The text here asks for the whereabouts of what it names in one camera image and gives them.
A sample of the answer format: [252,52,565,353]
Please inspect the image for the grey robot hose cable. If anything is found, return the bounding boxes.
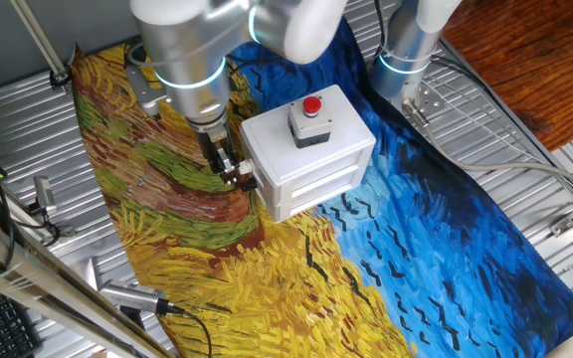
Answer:
[401,97,573,200]

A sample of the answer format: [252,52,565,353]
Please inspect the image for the aluminium frame bar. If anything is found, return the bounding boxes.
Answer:
[0,206,176,358]

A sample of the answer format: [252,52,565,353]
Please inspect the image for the brown wooden desk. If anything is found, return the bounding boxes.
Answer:
[440,0,573,153]

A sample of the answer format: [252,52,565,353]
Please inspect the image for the white plastic box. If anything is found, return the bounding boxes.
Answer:
[236,129,362,200]

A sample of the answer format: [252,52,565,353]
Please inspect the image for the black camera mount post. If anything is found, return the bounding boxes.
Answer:
[119,305,147,332]

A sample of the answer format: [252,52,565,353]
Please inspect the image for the thin metal pole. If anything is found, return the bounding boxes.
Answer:
[9,0,72,90]

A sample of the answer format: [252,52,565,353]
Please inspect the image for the ribbed grey camera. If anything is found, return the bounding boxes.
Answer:
[97,277,171,315]

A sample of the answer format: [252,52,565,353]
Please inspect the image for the metal corner bracket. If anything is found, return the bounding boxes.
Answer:
[548,217,573,238]

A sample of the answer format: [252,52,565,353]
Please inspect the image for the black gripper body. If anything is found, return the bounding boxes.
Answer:
[192,121,236,165]

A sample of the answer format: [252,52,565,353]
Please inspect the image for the white drawer cabinet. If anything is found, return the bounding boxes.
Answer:
[238,84,377,224]

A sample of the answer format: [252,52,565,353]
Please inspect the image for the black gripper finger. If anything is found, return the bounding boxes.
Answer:
[206,157,226,184]
[220,149,242,188]

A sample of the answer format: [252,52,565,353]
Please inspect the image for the black camera cable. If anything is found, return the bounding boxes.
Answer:
[166,303,214,358]
[15,201,62,249]

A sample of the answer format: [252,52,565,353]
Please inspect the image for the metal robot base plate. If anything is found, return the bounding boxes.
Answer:
[400,82,447,120]

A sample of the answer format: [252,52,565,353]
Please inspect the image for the painted wheat field cloth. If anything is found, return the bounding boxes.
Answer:
[70,14,573,358]

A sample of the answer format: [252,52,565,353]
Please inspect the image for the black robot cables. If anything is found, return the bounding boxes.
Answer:
[371,0,390,61]

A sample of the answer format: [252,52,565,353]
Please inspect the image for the silver metal plate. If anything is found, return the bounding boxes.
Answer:
[84,256,104,292]

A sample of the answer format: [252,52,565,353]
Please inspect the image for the grey emergency stop button box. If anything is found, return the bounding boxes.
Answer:
[286,94,333,149]

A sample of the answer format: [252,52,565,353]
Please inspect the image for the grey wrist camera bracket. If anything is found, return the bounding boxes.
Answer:
[124,42,171,118]

